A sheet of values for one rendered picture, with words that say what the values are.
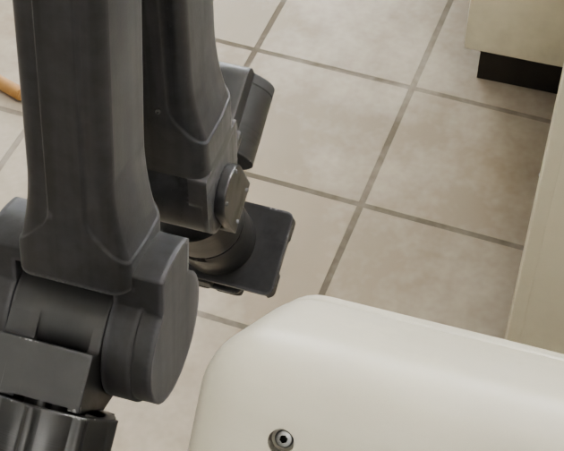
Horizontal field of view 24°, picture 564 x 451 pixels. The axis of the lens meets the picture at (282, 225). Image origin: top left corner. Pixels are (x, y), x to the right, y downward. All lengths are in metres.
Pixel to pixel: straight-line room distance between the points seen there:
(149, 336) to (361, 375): 0.19
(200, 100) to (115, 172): 0.13
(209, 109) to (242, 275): 0.23
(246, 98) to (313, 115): 1.40
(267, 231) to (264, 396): 0.46
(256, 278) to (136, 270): 0.29
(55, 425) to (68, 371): 0.03
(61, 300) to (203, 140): 0.13
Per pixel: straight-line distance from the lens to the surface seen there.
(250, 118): 0.89
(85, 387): 0.69
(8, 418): 0.70
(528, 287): 1.65
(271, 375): 0.52
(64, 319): 0.70
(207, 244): 0.88
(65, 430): 0.69
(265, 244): 0.97
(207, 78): 0.75
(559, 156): 1.48
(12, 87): 2.36
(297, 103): 2.32
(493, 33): 2.28
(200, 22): 0.72
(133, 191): 0.67
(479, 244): 2.11
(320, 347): 0.53
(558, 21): 2.24
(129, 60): 0.62
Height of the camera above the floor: 1.59
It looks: 49 degrees down
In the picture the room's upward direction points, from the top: straight up
